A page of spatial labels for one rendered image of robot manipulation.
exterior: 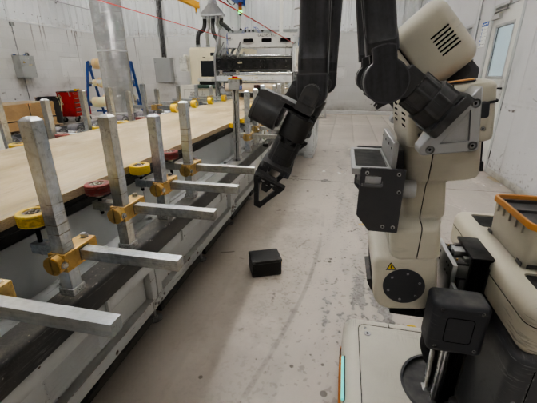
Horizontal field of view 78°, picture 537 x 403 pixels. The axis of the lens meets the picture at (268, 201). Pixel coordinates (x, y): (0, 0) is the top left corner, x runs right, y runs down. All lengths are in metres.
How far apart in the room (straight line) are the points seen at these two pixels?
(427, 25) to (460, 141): 0.25
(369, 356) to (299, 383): 0.39
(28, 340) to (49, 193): 0.33
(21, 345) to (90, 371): 0.69
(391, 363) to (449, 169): 0.77
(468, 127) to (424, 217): 0.30
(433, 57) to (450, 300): 0.54
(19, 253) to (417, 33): 1.16
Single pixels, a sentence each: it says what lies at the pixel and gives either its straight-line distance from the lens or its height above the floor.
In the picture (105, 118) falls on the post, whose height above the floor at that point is 1.13.
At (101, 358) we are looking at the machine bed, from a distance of 1.64.
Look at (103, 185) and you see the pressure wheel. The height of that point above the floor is 0.90.
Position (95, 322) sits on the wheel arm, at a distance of 0.70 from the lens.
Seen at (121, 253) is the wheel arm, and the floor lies 0.82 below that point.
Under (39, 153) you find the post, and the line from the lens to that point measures 0.91.
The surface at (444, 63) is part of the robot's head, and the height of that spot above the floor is 1.27.
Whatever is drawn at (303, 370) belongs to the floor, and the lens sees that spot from 1.69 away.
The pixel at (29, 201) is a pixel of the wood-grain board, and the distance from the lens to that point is 1.19.
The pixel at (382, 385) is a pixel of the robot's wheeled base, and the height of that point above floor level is 0.28.
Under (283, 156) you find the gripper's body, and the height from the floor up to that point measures 1.09.
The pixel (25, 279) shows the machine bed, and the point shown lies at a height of 0.69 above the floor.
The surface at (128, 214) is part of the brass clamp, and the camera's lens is 1.16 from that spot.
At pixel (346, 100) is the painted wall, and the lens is 11.51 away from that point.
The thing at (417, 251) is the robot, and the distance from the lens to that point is 0.93.
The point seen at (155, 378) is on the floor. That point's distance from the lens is 1.72.
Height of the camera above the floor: 1.25
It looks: 21 degrees down
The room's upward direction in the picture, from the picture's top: straight up
